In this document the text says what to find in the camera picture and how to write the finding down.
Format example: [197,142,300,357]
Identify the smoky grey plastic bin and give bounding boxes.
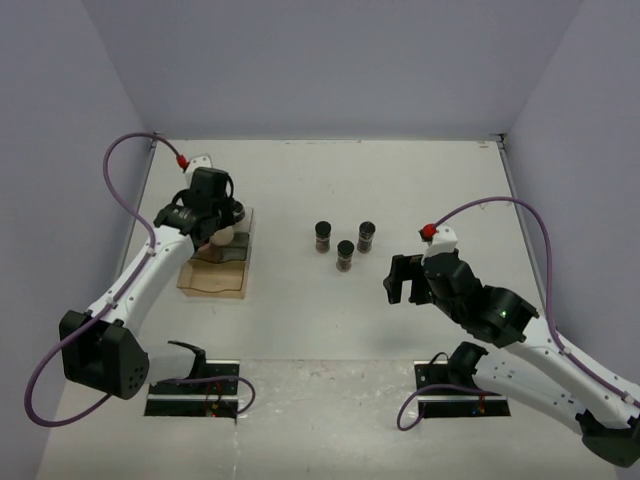
[192,233,250,264]

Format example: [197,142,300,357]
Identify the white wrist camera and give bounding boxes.
[184,154,213,175]
[418,224,458,264]

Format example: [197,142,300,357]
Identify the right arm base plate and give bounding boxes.
[414,359,511,419]

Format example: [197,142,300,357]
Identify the aluminium table rail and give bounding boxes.
[489,133,547,307]
[102,132,164,308]

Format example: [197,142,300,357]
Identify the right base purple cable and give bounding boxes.
[396,383,496,432]

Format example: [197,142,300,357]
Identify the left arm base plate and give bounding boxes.
[144,380,239,420]

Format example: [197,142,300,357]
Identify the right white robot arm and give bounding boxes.
[383,252,639,468]

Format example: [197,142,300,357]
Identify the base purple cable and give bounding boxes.
[159,375,258,416]
[396,383,496,432]

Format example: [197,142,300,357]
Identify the left aluminium table rail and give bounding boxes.
[102,132,164,308]

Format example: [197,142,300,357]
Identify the black lid pepper jar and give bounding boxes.
[356,221,376,254]
[336,240,355,272]

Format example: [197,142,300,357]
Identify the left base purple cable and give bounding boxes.
[159,375,258,416]

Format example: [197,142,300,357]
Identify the clear plastic bin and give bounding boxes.
[234,206,254,234]

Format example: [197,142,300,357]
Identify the yellow lid spice bottle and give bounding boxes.
[209,226,235,259]

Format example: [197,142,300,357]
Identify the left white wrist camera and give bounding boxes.
[184,154,213,175]

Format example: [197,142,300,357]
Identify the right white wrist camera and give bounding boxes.
[418,224,458,264]

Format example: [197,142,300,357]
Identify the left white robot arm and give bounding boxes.
[59,167,244,400]

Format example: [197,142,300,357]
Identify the black lid pepper jar right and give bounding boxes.
[356,221,376,254]

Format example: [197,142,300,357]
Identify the right aluminium table rail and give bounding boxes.
[489,133,547,307]

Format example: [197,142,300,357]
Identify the black lid pepper jar front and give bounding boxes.
[336,240,355,272]

